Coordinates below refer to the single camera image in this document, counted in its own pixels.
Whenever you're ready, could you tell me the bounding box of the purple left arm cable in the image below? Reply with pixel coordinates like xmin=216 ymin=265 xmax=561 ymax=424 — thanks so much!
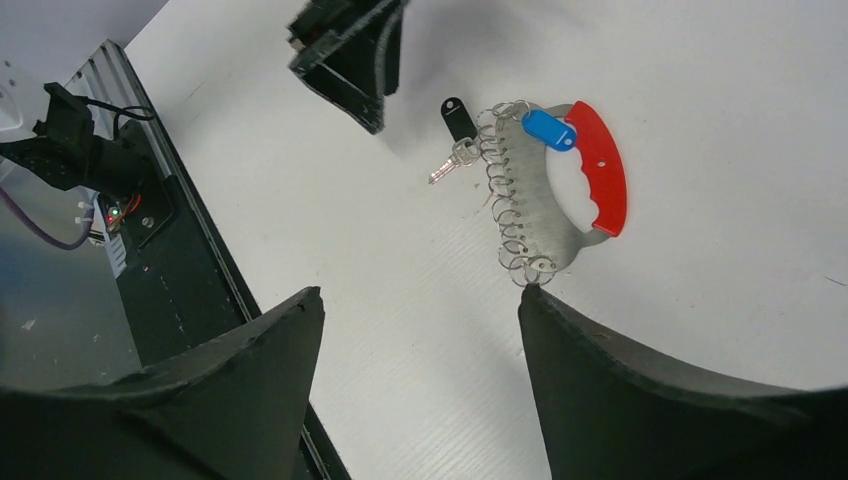
xmin=0 ymin=185 xmax=97 ymax=252

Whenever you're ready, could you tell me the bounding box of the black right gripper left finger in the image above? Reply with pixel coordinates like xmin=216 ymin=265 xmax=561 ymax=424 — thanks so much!
xmin=1 ymin=287 xmax=325 ymax=479

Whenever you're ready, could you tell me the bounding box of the silver key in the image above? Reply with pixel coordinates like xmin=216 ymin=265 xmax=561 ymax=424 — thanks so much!
xmin=428 ymin=137 xmax=481 ymax=185

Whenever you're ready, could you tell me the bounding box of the black key tag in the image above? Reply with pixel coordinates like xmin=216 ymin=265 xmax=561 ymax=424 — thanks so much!
xmin=440 ymin=97 xmax=478 ymax=142

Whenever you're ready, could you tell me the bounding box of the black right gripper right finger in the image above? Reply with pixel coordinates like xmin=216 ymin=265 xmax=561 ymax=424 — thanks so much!
xmin=518 ymin=285 xmax=847 ymax=479

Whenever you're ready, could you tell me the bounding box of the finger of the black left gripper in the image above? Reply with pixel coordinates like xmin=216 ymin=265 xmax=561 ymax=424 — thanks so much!
xmin=288 ymin=0 xmax=408 ymax=135

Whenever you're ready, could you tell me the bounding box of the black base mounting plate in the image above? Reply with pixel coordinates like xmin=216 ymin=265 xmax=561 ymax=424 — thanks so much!
xmin=62 ymin=38 xmax=352 ymax=480

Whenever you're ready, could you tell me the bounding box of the blue key tag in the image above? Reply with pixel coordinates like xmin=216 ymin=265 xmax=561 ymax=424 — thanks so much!
xmin=520 ymin=109 xmax=577 ymax=152

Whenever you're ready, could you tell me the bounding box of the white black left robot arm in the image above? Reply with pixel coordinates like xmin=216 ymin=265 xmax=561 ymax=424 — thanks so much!
xmin=1 ymin=1 xmax=407 ymax=198

